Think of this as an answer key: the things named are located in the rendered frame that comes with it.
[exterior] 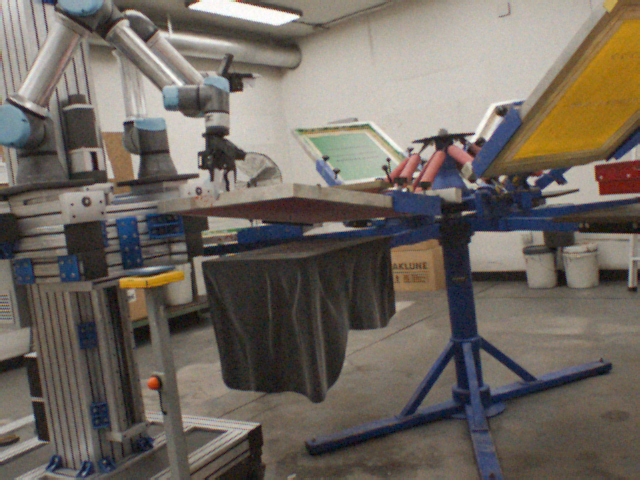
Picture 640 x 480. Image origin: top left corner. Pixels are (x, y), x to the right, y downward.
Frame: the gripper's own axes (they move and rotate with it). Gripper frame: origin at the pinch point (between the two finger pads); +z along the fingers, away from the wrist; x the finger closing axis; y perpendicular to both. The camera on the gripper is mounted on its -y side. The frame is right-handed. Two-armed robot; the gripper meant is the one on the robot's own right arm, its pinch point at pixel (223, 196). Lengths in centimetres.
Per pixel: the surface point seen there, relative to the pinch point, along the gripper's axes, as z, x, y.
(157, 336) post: 39.7, 15.9, 10.9
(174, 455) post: 74, 10, 11
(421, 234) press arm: 8, -109, -3
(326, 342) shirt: 44, -22, -20
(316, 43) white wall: -245, -437, 317
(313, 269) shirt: 22.1, -13.6, -22.2
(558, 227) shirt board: 9, -107, -61
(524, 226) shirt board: 7, -116, -45
